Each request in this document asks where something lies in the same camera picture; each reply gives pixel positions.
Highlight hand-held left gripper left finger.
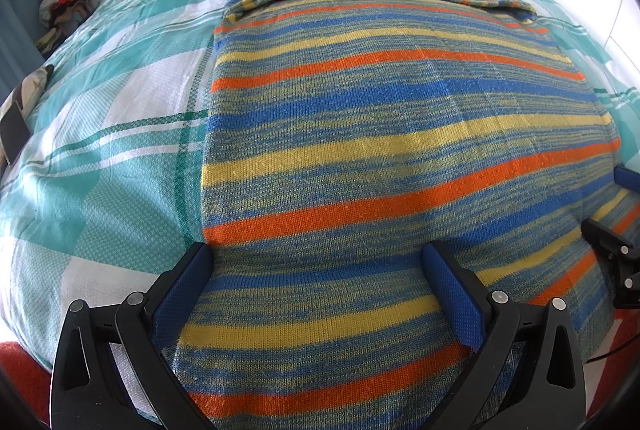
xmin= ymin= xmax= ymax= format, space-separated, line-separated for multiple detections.
xmin=49 ymin=241 xmax=217 ymax=430

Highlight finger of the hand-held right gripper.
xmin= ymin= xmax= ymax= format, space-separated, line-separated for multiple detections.
xmin=614 ymin=164 xmax=640 ymax=207
xmin=581 ymin=218 xmax=640 ymax=311

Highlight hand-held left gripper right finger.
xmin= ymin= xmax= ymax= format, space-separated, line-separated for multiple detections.
xmin=421 ymin=241 xmax=587 ymax=430

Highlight striped knit sweater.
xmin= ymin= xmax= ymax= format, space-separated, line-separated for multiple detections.
xmin=172 ymin=0 xmax=623 ymax=430

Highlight pile of colourful clothes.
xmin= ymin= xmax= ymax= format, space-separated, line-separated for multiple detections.
xmin=32 ymin=0 xmax=97 ymax=57

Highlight red white cloth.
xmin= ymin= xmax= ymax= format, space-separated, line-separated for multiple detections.
xmin=0 ymin=314 xmax=640 ymax=430

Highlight teal checked bed sheet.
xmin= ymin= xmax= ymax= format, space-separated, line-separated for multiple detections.
xmin=0 ymin=0 xmax=640 ymax=378

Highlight black cable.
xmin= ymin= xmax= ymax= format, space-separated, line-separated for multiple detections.
xmin=586 ymin=332 xmax=640 ymax=365

